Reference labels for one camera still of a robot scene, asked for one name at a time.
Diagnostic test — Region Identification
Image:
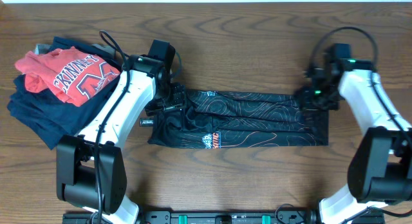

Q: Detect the black printed cycling jersey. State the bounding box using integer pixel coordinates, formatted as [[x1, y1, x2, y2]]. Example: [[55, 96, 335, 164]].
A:
[[148, 89, 329, 149]]

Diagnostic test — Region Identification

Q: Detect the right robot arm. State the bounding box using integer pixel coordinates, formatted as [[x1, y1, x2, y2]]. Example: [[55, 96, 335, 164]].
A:
[[299, 57, 411, 223]]

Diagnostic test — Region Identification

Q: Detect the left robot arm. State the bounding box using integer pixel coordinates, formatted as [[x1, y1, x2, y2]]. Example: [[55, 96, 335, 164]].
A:
[[56, 55, 184, 223]]

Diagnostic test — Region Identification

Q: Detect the red folded t-shirt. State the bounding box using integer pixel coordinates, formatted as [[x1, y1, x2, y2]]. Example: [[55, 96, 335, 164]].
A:
[[15, 47, 120, 107]]

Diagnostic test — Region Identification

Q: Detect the navy folded shirt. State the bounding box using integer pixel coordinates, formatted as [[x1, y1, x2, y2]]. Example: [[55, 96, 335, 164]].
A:
[[7, 37, 120, 149]]

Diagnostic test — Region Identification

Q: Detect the grey folded shirt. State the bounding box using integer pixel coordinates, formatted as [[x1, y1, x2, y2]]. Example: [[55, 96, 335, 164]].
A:
[[33, 44, 116, 58]]

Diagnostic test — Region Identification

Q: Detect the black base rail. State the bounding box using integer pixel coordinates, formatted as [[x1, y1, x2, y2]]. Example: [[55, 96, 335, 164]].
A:
[[62, 203, 386, 224]]

